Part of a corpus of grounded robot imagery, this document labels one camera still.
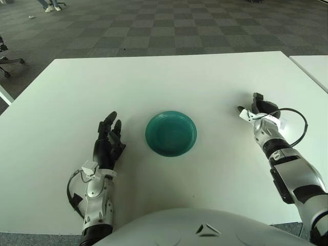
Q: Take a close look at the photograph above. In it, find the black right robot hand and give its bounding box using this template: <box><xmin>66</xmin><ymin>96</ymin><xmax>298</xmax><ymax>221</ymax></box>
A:
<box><xmin>237</xmin><ymin>92</ymin><xmax>280</xmax><ymax>116</ymax></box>

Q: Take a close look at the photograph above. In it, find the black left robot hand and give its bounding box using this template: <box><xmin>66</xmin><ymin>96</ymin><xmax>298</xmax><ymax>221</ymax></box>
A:
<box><xmin>92</xmin><ymin>111</ymin><xmax>127</xmax><ymax>170</ymax></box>

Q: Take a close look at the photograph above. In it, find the teal green round plate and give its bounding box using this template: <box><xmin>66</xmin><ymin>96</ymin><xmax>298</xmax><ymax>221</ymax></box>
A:
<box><xmin>145</xmin><ymin>110</ymin><xmax>198</xmax><ymax>157</ymax></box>

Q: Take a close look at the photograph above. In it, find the white rectangular table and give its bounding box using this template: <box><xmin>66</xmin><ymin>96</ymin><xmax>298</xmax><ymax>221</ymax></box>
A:
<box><xmin>0</xmin><ymin>84</ymin><xmax>14</xmax><ymax>106</ymax></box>
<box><xmin>289</xmin><ymin>55</ymin><xmax>328</xmax><ymax>93</ymax></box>

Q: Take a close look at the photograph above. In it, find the grey robot torso shell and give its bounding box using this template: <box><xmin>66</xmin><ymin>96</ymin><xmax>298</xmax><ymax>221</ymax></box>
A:
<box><xmin>93</xmin><ymin>208</ymin><xmax>318</xmax><ymax>246</ymax></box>

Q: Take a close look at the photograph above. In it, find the black office chair base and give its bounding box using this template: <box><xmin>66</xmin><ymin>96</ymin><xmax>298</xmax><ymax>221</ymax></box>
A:
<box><xmin>0</xmin><ymin>35</ymin><xmax>26</xmax><ymax>78</ymax></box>

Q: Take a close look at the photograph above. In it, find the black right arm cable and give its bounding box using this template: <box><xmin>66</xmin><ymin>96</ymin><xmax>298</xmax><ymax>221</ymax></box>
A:
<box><xmin>258</xmin><ymin>108</ymin><xmax>308</xmax><ymax>147</ymax></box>

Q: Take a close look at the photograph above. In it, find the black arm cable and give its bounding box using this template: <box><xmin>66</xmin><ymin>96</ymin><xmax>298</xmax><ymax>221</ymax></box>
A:
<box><xmin>258</xmin><ymin>108</ymin><xmax>308</xmax><ymax>147</ymax></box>
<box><xmin>66</xmin><ymin>170</ymin><xmax>87</xmax><ymax>218</ymax></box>

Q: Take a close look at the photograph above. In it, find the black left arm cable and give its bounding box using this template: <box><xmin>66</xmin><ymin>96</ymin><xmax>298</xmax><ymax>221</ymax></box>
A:
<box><xmin>66</xmin><ymin>170</ymin><xmax>87</xmax><ymax>218</ymax></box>

